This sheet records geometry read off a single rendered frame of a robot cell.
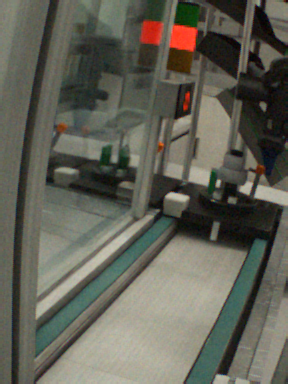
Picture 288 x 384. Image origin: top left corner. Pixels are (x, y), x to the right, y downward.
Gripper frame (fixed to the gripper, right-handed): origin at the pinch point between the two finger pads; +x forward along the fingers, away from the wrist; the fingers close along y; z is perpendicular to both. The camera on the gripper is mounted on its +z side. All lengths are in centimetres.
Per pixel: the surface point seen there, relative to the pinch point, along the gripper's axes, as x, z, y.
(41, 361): 16, -17, -77
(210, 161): 88, -80, 403
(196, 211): 12.1, -13.4, -10.6
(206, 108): 41, -90, 404
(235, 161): 1.7, -8.0, -2.3
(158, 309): 18, -10, -49
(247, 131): -2.1, -8.8, 21.7
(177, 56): -20.2, -19.6, -21.6
